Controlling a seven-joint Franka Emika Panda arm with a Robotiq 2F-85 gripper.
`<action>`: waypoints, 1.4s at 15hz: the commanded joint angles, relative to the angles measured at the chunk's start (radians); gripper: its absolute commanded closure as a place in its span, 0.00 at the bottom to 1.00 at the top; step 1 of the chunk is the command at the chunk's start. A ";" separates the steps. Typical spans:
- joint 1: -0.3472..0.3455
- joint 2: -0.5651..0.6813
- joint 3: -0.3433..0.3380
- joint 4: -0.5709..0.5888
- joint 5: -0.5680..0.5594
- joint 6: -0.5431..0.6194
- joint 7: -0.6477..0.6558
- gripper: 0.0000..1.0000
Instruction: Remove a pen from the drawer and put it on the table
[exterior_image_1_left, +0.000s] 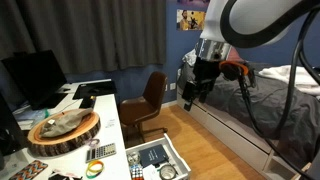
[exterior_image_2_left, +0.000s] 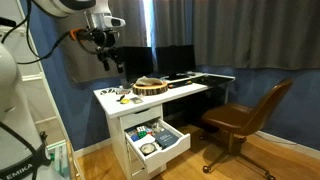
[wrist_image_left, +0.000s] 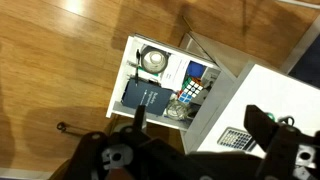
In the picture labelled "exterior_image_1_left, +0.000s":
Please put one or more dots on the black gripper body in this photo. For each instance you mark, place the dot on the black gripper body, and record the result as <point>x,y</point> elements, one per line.
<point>206,74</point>

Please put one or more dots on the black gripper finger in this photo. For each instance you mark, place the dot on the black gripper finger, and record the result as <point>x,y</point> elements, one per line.
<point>204,91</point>
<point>188,95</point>

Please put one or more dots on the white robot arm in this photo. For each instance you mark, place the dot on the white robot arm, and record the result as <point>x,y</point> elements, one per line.
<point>241,24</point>

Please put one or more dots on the white open drawer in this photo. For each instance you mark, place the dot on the white open drawer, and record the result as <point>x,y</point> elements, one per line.
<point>174,159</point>

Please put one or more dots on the bed with grey duvet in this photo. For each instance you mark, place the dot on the bed with grey duvet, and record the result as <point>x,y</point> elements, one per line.
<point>224,114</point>

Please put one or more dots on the pink pillow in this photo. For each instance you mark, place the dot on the pink pillow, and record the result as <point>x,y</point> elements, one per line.
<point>234,55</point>

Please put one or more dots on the basketball poster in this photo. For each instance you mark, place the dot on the basketball poster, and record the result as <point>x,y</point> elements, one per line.
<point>189,20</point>

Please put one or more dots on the brown leather chair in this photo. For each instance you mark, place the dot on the brown leather chair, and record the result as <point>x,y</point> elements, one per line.
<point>133,112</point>

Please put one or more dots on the dark blue notebook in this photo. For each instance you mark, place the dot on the dark blue notebook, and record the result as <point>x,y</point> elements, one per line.
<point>153,155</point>

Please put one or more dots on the white chemistry paper stack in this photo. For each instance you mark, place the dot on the white chemistry paper stack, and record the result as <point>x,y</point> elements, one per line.
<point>150,173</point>

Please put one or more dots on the rubiks cube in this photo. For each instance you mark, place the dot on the rubiks cube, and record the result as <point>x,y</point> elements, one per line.
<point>136,173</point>

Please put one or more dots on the black mouse pad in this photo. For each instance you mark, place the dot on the black mouse pad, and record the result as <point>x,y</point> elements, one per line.
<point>95,89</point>

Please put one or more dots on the black smartphone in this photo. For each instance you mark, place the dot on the black smartphone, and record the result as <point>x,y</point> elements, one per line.
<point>88,102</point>

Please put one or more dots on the grey calculator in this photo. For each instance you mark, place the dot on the grey calculator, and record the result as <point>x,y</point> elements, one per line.
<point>100,152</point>

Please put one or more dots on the dark grey curtain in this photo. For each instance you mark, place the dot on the dark grey curtain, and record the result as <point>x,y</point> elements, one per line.
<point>86,35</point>

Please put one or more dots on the grey cap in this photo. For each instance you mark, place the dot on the grey cap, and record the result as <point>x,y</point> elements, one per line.
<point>59,126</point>

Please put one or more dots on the colourful rubber wristbands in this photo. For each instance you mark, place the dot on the colourful rubber wristbands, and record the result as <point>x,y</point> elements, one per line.
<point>94,169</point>

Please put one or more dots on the round wooden log slab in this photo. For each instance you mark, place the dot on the round wooden log slab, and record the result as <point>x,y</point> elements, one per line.
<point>52,146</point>

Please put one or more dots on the black computer monitor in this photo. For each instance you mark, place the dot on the black computer monitor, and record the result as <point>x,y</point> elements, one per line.
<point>39,77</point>

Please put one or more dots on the patterned phone case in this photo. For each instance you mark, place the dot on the patterned phone case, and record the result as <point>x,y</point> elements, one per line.
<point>30,171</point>

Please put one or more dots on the grey duct tape roll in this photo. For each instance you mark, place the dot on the grey duct tape roll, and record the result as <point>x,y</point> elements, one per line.
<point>167,172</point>

